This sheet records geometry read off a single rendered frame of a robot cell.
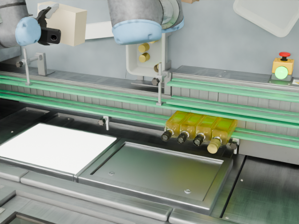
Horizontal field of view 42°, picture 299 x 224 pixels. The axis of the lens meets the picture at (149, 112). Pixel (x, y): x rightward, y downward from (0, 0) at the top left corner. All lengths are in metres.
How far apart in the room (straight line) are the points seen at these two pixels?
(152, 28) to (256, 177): 0.78
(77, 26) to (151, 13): 0.56
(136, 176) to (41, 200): 0.33
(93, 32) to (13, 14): 0.65
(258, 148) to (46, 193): 0.81
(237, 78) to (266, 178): 0.38
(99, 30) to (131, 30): 0.85
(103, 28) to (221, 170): 0.78
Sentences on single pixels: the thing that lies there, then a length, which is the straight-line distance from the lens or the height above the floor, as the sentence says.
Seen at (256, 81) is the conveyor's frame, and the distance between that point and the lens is 1.50.
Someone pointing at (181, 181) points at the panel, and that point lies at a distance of 1.35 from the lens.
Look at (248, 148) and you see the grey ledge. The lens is 1.59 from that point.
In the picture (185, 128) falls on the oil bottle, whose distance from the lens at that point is 1.38.
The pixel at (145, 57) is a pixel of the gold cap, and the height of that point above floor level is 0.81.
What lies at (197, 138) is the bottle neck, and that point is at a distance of 1.32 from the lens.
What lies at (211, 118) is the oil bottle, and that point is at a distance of 1.45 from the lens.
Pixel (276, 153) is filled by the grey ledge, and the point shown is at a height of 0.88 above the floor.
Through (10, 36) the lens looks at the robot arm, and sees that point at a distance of 1.18.
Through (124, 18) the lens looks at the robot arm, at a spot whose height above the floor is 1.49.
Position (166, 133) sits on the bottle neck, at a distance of 1.36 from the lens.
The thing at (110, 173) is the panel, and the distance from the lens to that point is 1.40.
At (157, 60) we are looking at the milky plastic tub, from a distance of 1.69.
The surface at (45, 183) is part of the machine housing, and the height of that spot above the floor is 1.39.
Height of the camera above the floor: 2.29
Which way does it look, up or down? 58 degrees down
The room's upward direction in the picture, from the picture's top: 131 degrees counter-clockwise
